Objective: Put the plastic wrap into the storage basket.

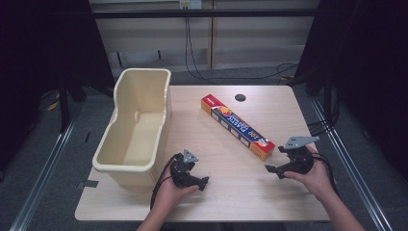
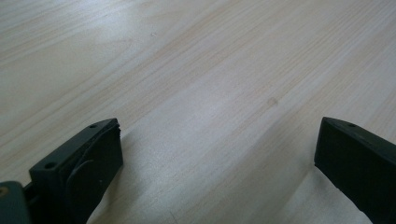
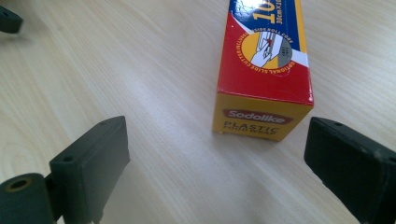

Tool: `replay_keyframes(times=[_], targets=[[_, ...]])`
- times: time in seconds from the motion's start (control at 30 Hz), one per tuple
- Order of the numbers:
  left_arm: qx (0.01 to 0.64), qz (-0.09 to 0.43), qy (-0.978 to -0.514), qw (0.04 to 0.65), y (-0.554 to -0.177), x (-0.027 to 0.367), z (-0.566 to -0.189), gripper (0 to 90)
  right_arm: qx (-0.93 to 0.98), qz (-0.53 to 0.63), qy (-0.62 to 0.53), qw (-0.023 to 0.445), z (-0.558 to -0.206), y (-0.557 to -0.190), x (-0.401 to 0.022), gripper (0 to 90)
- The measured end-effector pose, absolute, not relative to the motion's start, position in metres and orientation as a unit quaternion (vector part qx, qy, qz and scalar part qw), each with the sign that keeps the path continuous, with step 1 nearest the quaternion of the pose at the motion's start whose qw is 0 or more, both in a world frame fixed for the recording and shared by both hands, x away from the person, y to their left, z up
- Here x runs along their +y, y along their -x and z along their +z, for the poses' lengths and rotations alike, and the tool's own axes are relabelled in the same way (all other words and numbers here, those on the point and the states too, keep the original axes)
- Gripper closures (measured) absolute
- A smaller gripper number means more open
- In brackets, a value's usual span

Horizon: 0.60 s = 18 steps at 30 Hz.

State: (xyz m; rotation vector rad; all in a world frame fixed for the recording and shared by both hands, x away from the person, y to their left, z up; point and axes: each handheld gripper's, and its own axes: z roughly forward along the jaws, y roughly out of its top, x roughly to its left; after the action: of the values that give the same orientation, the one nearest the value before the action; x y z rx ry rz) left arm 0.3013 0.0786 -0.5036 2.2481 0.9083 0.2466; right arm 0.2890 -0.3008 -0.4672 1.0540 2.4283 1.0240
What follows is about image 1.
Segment hand-held gripper black cable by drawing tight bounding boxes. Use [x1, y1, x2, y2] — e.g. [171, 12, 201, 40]
[310, 151, 342, 197]
[149, 152, 183, 211]

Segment black hanging wall cables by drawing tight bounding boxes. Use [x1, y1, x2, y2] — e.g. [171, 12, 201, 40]
[184, 17, 300, 87]

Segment long blue orange wrap box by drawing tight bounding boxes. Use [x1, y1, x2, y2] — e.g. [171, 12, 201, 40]
[200, 93, 276, 162]

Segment person's left hand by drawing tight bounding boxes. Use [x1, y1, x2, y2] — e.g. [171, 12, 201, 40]
[156, 166, 200, 214]

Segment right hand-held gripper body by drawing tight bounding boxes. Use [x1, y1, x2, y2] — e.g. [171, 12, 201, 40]
[277, 136, 320, 176]

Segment black floor cable bundle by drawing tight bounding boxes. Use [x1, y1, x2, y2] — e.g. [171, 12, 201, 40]
[306, 94, 342, 138]

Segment black horizontal bar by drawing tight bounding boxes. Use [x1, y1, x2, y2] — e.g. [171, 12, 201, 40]
[90, 8, 321, 19]

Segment person's right hand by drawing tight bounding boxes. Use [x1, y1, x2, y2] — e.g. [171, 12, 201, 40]
[283, 145, 337, 202]

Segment black metal stand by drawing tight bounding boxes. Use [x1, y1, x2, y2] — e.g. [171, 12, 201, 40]
[57, 72, 114, 134]

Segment black curtain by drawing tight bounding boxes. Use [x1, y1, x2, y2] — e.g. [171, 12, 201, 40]
[0, 0, 115, 176]
[293, 0, 408, 182]

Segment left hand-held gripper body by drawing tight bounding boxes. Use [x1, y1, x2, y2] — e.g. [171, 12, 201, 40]
[169, 148, 202, 189]

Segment white wall outlet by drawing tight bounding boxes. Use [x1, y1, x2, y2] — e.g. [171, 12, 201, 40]
[178, 0, 203, 11]

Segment cream plastic bin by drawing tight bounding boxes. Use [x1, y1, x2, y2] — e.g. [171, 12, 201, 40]
[91, 67, 173, 189]

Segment left hand-held gripper black cable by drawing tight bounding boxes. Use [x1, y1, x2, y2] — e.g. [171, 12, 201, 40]
[149, 152, 183, 211]

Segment metal floor rail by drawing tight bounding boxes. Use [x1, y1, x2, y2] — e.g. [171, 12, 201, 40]
[308, 98, 395, 231]
[9, 95, 85, 231]

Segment grey tape strip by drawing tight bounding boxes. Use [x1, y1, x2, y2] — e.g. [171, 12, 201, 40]
[76, 179, 100, 190]

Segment right hand-held gripper black cable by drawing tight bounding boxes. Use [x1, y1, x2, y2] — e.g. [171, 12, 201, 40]
[310, 151, 342, 197]

